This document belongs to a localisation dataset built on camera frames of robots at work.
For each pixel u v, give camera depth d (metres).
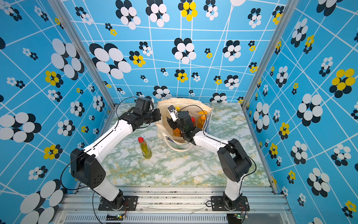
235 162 0.47
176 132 0.96
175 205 0.75
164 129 0.79
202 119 0.83
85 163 0.47
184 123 0.67
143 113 0.64
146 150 0.82
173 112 0.73
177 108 0.74
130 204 0.74
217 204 0.72
